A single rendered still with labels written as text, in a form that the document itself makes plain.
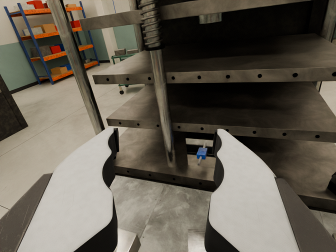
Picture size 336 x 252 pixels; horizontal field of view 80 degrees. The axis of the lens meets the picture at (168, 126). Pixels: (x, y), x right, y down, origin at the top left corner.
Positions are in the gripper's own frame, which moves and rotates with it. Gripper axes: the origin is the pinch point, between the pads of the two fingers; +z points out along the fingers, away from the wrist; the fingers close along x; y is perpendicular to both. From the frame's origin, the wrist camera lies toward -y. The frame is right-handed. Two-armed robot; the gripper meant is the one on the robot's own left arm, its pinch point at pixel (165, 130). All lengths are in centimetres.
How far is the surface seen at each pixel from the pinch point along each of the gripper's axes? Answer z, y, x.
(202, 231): 28, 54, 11
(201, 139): 72, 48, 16
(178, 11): 78, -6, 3
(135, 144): 99, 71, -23
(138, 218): 42, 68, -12
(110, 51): 798, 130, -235
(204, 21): 98, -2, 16
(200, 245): 24, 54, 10
